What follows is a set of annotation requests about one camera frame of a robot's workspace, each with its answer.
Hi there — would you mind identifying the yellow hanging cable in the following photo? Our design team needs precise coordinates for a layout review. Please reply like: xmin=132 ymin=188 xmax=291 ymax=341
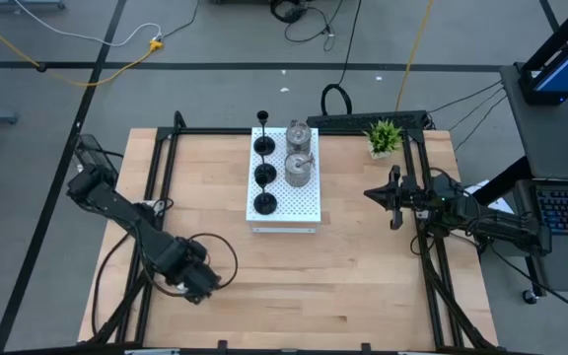
xmin=394 ymin=0 xmax=436 ymax=112

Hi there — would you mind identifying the black wire mesh basket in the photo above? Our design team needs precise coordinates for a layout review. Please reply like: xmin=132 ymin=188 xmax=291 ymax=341
xmin=70 ymin=133 xmax=119 ymax=175

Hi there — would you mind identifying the tin can with flower label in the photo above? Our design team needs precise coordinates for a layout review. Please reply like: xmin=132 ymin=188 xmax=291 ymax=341
xmin=285 ymin=119 xmax=314 ymax=155

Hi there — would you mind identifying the white paper sheet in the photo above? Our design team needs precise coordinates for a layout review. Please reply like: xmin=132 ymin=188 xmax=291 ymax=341
xmin=463 ymin=178 xmax=517 ymax=214

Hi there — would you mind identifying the black power strip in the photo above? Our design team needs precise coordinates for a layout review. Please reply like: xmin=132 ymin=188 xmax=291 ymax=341
xmin=306 ymin=109 xmax=429 ymax=132

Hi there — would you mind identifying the plain silver lidded tin can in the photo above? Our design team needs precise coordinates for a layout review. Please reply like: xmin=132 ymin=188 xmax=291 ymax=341
xmin=283 ymin=151 xmax=317 ymax=188

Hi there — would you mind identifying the yellow extension cable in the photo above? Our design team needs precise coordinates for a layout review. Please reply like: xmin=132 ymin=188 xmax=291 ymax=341
xmin=0 ymin=7 xmax=166 ymax=89

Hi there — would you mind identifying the black aluminium table frame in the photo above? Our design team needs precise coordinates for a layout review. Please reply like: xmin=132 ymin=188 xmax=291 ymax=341
xmin=86 ymin=110 xmax=500 ymax=355

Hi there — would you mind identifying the black power cable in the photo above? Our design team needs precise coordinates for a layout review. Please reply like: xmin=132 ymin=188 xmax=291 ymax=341
xmin=448 ymin=88 xmax=506 ymax=133
xmin=454 ymin=96 xmax=508 ymax=152
xmin=426 ymin=80 xmax=505 ymax=115

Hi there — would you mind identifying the black hanging cable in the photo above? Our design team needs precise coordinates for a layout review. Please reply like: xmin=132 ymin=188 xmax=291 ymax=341
xmin=319 ymin=0 xmax=363 ymax=117

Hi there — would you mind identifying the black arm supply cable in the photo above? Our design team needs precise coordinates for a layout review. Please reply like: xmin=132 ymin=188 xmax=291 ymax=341
xmin=487 ymin=243 xmax=568 ymax=322

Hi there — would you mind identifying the white perforated metal shelf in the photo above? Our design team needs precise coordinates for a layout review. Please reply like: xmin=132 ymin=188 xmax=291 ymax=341
xmin=245 ymin=126 xmax=322 ymax=234

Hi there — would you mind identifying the grey trolley base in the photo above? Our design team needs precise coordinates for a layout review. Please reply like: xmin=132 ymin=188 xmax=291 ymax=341
xmin=0 ymin=0 xmax=66 ymax=11

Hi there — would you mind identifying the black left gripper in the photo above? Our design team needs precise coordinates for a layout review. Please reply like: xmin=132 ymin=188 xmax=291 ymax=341
xmin=165 ymin=237 xmax=222 ymax=303

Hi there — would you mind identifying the black cable bundle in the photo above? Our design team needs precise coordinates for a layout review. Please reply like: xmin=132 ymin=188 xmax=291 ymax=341
xmin=269 ymin=0 xmax=337 ymax=53

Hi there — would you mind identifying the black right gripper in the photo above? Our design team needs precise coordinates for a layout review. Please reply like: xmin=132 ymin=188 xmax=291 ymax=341
xmin=364 ymin=165 xmax=421 ymax=232

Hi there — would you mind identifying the white floor cable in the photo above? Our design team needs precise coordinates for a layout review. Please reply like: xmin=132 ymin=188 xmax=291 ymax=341
xmin=12 ymin=0 xmax=163 ymax=48

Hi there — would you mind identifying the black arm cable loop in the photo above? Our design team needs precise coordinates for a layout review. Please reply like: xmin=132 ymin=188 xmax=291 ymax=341
xmin=138 ymin=232 xmax=240 ymax=300

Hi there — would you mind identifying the green plant in white pot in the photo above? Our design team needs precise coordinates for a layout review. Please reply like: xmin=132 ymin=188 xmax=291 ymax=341
xmin=362 ymin=118 xmax=404 ymax=161

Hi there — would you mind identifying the grey desk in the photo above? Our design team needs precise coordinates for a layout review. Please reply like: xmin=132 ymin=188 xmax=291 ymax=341
xmin=498 ymin=63 xmax=568 ymax=181

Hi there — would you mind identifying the thin black floor cable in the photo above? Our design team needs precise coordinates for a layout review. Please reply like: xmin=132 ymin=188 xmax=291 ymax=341
xmin=160 ymin=0 xmax=201 ymax=40

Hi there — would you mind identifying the black metal candlestick holder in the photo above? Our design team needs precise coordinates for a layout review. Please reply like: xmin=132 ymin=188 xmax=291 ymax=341
xmin=253 ymin=150 xmax=278 ymax=187
xmin=252 ymin=109 xmax=277 ymax=157
xmin=252 ymin=173 xmax=279 ymax=217

